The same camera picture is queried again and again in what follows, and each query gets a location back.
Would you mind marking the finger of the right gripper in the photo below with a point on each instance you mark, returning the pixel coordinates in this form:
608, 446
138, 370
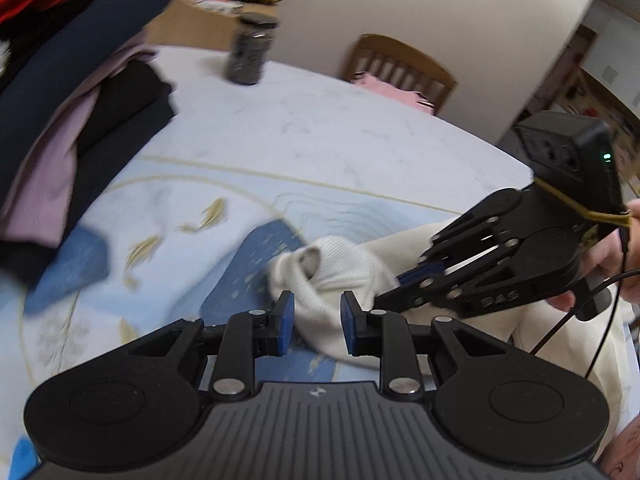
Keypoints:
472, 233
461, 291

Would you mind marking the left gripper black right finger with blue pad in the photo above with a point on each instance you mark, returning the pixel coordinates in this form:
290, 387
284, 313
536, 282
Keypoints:
386, 336

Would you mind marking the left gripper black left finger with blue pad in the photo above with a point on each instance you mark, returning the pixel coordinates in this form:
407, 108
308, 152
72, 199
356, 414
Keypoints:
249, 336

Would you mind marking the cream white sweatshirt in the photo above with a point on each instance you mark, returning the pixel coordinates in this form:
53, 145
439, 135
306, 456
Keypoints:
320, 272

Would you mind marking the stack of dark folded clothes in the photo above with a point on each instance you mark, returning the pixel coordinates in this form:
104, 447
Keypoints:
42, 114

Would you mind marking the person's right hand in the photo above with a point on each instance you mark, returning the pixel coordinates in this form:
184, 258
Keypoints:
606, 258

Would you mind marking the pink folded garment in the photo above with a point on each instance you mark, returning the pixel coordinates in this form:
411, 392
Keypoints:
414, 99

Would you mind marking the brown wooden chair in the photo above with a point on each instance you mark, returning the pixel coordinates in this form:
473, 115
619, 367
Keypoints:
400, 65

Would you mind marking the blue glove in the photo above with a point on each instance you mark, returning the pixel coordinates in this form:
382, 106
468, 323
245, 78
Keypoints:
24, 460

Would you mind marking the dark glass jar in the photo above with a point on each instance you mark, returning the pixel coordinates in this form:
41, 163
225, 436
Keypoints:
250, 47

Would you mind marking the white drawer cabinet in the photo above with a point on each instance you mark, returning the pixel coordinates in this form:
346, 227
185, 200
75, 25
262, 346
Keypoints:
204, 24

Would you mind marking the black camera box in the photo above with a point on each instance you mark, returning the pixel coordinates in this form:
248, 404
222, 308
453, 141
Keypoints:
574, 154

